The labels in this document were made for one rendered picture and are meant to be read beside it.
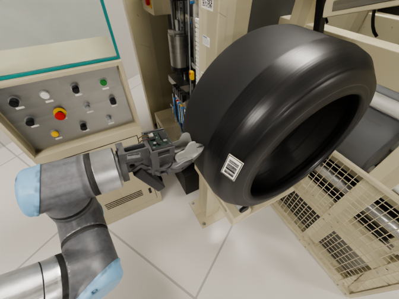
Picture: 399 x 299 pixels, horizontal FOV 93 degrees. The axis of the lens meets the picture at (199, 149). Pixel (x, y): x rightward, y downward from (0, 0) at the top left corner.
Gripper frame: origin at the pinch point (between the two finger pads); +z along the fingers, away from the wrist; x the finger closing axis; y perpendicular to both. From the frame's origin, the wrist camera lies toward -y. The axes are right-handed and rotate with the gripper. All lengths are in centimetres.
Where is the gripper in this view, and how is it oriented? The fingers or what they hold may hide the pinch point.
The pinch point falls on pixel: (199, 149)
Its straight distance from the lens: 50.4
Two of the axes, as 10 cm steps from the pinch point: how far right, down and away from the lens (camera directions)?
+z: 8.8, -2.6, 4.0
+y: 1.0, -7.2, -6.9
